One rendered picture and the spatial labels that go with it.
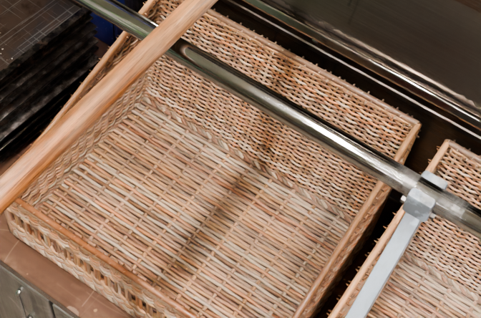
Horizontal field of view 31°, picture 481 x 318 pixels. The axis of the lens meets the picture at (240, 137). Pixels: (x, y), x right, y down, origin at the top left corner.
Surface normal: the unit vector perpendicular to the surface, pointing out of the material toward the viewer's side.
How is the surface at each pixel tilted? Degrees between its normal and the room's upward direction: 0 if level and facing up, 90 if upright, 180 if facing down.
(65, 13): 0
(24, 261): 0
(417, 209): 90
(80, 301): 0
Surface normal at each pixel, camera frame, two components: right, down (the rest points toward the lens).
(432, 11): -0.51, 0.41
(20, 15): 0.07, -0.58
